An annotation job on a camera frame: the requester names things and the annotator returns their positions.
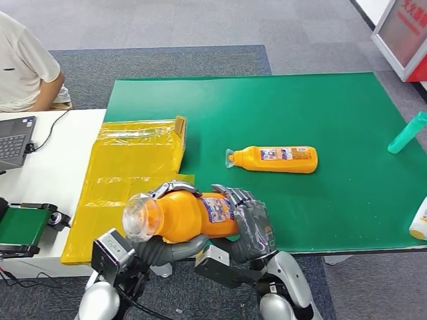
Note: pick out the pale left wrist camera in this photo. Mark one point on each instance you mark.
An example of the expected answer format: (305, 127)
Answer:
(112, 254)

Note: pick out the small green conveyor belt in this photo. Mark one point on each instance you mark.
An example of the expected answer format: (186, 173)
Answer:
(23, 225)

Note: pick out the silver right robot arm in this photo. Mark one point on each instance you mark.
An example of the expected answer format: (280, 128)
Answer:
(290, 282)

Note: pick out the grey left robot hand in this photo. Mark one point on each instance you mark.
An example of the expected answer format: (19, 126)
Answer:
(173, 255)

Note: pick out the teal plastic bottle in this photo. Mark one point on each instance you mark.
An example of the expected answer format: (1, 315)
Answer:
(405, 134)

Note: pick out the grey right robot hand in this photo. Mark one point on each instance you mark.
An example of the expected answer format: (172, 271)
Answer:
(253, 229)

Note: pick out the red and white display stand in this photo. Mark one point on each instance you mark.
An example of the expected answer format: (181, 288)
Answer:
(403, 35)

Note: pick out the white bottle with yellow base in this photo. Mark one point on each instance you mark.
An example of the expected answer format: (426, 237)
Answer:
(421, 223)

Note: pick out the yellow plastic wrapped box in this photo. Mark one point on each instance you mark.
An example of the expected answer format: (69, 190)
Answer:
(123, 163)

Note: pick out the white table foot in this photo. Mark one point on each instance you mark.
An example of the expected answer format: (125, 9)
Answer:
(165, 270)
(333, 259)

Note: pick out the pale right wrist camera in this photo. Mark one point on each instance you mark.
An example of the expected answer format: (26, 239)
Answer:
(217, 265)

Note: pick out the grey laptop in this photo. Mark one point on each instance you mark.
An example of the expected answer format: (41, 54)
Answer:
(13, 141)

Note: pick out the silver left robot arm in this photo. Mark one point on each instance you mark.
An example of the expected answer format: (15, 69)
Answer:
(98, 304)

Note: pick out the orange bottle with clear cap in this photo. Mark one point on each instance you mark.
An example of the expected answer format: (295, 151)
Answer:
(183, 216)
(276, 162)

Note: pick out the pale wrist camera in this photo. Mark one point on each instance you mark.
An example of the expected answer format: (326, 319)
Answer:
(217, 265)
(112, 254)

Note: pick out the green table mat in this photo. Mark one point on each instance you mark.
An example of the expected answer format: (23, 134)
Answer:
(267, 110)

